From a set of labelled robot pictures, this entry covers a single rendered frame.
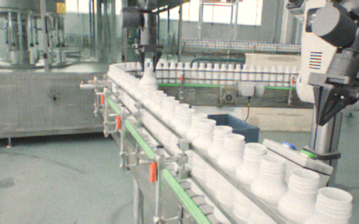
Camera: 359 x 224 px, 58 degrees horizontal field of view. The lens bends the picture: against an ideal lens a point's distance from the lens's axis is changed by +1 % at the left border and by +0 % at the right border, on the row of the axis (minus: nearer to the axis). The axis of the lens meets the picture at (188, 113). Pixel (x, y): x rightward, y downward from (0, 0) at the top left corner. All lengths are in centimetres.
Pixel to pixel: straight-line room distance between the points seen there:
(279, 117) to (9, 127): 377
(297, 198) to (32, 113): 395
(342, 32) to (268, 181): 32
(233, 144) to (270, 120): 467
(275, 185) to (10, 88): 389
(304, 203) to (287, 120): 489
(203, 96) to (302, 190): 222
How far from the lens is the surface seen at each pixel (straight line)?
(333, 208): 41
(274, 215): 47
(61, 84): 418
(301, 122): 543
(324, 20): 67
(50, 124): 427
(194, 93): 262
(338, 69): 70
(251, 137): 154
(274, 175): 49
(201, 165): 70
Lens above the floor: 133
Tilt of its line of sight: 13 degrees down
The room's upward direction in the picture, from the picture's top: 2 degrees clockwise
